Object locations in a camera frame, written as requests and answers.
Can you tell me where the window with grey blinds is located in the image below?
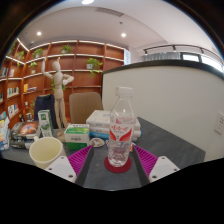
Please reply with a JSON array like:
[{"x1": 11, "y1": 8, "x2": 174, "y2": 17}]
[{"x1": 143, "y1": 43, "x2": 224, "y2": 73}]

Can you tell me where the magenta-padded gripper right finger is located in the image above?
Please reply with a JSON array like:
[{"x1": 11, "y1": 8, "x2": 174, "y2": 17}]
[{"x1": 131, "y1": 143, "x2": 181, "y2": 187}]

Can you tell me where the white wall socket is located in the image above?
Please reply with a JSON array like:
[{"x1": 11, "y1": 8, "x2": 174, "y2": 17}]
[{"x1": 214, "y1": 111, "x2": 224, "y2": 136}]

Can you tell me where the flat round red coaster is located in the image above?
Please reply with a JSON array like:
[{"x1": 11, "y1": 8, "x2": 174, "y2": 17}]
[{"x1": 103, "y1": 155, "x2": 133, "y2": 174}]

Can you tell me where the green white drink carton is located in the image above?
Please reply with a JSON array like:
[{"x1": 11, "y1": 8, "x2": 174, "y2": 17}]
[{"x1": 37, "y1": 109, "x2": 54, "y2": 138}]

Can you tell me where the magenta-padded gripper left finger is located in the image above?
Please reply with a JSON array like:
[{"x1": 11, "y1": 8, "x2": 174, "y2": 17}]
[{"x1": 44, "y1": 144, "x2": 95, "y2": 188}]

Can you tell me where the cream plastic mug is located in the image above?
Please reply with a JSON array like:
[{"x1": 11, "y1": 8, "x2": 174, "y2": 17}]
[{"x1": 28, "y1": 136, "x2": 68, "y2": 170}]

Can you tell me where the small round printed badge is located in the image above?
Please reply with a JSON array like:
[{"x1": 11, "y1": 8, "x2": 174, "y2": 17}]
[{"x1": 89, "y1": 137, "x2": 106, "y2": 148}]

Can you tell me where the wooden artist mannequin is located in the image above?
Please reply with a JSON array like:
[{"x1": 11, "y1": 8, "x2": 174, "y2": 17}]
[{"x1": 40, "y1": 56, "x2": 75, "y2": 138}]

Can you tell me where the brown chair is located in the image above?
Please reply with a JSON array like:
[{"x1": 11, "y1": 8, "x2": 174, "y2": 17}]
[{"x1": 68, "y1": 91, "x2": 104, "y2": 125}]

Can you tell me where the wooden shelf unit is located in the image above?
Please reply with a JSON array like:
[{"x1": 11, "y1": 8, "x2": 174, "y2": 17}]
[{"x1": 0, "y1": 38, "x2": 126, "y2": 131}]

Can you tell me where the dark blue chair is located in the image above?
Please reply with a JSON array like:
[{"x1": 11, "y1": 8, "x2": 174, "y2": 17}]
[{"x1": 33, "y1": 94, "x2": 56, "y2": 121}]

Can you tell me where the green white box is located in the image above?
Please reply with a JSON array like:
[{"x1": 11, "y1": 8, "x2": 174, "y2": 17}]
[{"x1": 64, "y1": 123, "x2": 90, "y2": 150}]

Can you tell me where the clear plastic water bottle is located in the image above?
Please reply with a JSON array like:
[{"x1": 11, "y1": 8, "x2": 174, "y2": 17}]
[{"x1": 107, "y1": 86, "x2": 136, "y2": 168}]

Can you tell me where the white paper pack stack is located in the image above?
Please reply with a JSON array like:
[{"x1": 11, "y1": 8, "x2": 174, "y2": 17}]
[{"x1": 85, "y1": 109, "x2": 142, "y2": 140}]

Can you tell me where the dark book stack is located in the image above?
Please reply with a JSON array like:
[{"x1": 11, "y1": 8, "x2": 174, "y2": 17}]
[{"x1": 9, "y1": 120, "x2": 42, "y2": 149}]

